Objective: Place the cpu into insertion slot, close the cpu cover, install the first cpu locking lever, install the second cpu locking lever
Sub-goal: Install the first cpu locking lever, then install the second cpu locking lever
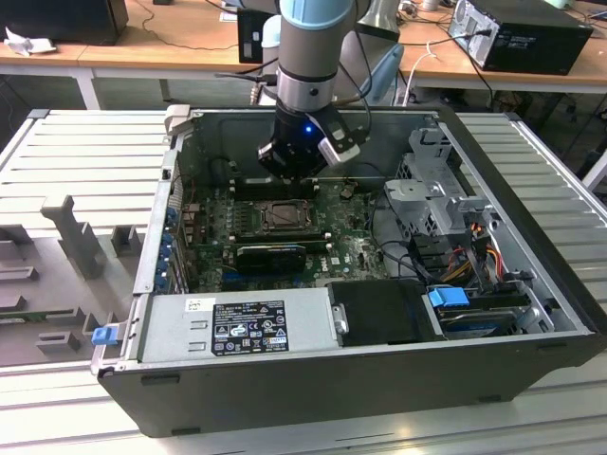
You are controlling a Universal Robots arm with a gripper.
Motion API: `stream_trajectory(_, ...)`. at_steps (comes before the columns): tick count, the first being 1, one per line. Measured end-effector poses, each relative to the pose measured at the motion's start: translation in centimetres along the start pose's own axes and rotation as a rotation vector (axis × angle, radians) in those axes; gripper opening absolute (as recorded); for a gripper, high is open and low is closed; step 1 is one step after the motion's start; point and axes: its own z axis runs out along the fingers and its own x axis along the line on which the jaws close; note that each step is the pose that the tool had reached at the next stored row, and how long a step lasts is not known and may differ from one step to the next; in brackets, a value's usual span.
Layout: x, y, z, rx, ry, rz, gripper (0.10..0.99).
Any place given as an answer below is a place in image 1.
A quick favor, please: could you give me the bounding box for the silver CPU plate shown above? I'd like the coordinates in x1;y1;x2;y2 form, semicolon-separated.
269;204;305;228

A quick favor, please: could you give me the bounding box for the metal socket cover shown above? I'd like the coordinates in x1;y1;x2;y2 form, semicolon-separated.
258;200;318;232

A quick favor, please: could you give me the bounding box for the black RAM slot bank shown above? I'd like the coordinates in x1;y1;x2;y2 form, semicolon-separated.
234;228;329;246
234;175;319;201

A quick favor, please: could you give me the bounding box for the CPU socket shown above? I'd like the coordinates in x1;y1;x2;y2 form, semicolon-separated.
257;198;319;233

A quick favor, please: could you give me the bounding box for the black graphics card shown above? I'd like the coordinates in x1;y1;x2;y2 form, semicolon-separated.
235;244;307;275

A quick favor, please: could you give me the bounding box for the small black desktop box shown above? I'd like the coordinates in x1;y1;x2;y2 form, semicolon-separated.
236;9;279;64

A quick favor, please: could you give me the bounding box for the green motherboard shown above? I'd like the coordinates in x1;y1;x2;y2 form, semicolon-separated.
182;182;395;293

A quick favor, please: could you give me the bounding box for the grey metal drive cage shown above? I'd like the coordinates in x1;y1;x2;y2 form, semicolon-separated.
383;126;499;238

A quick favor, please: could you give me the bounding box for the wooden desk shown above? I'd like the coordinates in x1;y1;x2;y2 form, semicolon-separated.
0;0;414;111
400;0;607;94

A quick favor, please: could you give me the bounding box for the grey power supply unit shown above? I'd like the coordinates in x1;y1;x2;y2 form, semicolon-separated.
139;286;340;364

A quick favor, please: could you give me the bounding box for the black open PC case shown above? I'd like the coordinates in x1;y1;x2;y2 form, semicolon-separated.
89;104;607;440

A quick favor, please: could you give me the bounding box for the black desktop computer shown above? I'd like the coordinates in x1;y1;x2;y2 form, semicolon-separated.
448;0;595;76

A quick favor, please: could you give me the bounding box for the large black box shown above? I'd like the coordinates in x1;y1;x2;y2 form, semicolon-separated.
0;0;129;47

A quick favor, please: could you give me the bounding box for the grey parts rack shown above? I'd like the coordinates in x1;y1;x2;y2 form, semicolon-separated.
0;193;148;369

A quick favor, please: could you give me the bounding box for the crumpled white paper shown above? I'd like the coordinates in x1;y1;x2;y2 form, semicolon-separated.
3;26;58;58

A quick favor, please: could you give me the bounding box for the green circuit board strip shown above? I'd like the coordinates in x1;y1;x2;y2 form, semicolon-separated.
0;310;48;326

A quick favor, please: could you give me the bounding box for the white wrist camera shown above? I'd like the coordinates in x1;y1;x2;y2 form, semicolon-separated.
316;118;365;167

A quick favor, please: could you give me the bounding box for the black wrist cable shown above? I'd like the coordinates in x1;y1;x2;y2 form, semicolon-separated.
339;27;374;143

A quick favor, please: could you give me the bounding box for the grey case release handle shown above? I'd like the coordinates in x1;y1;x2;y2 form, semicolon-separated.
164;104;192;138

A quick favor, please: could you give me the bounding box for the black internal cable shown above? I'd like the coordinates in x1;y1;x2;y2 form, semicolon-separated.
372;189;428;281

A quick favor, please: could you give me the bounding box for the white cable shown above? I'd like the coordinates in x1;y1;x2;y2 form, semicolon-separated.
395;40;437;106

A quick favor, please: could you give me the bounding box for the coloured power wire bundle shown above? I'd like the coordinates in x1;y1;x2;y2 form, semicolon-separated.
445;235;505;286

